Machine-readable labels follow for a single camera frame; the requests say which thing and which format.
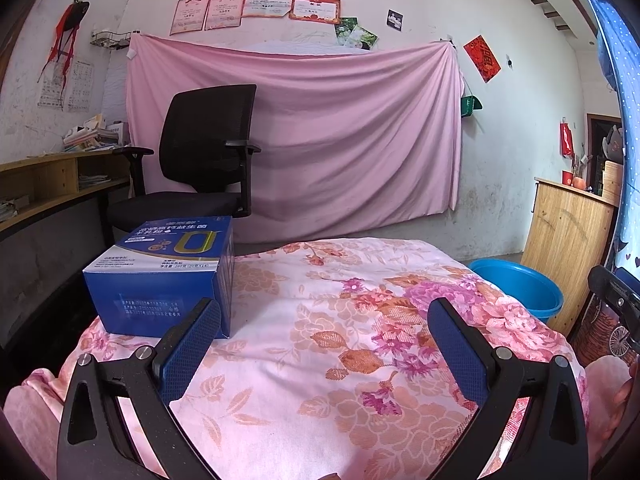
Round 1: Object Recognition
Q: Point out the pile of grey papers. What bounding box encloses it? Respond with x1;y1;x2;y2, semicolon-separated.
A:
0;195;31;223

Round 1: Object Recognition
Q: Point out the pink hanging sheet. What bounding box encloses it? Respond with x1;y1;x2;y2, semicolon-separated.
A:
125;32;465;246

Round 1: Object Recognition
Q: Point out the person's right hand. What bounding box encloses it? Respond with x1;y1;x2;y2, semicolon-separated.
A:
615;360;640;411

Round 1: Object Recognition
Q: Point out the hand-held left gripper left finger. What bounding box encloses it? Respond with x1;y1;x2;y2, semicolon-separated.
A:
56;298;223;480

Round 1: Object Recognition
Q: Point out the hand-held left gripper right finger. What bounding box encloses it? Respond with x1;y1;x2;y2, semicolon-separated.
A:
426;298;591;480

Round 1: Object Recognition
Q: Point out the dark grey hanging cloth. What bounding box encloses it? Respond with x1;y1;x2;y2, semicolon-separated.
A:
602;124;626;163

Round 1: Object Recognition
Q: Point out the black office chair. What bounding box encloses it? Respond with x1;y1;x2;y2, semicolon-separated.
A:
106;84;262;246

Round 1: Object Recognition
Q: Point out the red paper wall decoration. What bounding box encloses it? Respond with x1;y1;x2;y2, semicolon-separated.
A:
463;35;502;83

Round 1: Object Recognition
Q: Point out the light wooden board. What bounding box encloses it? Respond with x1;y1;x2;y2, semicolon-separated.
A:
601;160;623;203

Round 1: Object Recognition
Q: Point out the blue cardboard box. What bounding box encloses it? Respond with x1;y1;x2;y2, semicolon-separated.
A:
82;216;236;339

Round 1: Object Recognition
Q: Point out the black wire wall rack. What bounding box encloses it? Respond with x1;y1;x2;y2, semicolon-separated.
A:
90;30;132;51

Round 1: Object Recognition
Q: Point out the floral pink blanket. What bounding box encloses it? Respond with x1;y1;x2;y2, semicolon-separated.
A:
60;237;591;480

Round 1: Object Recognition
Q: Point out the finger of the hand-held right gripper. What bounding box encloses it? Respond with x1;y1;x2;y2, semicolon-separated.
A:
589;265;640;321

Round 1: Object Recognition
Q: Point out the stack of books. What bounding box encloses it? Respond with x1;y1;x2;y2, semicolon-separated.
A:
62;114;132;152

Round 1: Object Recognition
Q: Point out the dark wooden door frame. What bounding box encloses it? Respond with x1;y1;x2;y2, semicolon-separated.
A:
586;113;623;191

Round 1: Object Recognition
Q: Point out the light wooden cabinet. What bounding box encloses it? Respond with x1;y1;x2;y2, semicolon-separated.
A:
522;176;618;336

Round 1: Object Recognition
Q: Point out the white wall chart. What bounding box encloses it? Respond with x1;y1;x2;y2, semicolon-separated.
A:
38;62;66;107
66;61;95;112

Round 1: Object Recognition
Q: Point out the pink fluffy blanket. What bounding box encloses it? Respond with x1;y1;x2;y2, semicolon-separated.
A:
4;367;68;480

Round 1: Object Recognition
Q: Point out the green nature photo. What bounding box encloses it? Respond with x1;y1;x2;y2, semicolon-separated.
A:
334;17;358;43
347;25;379;52

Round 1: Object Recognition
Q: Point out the red tassel wall ornament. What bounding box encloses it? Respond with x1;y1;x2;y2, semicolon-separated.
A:
39;0;91;83

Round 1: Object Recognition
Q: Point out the blue dotted curtain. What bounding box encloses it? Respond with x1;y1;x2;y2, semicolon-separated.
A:
570;0;640;376

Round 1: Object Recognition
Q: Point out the blue plastic basin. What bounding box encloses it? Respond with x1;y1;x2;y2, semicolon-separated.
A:
468;258;564;324

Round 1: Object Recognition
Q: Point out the wooden desk shelf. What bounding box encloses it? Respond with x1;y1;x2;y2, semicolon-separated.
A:
0;149;132;233

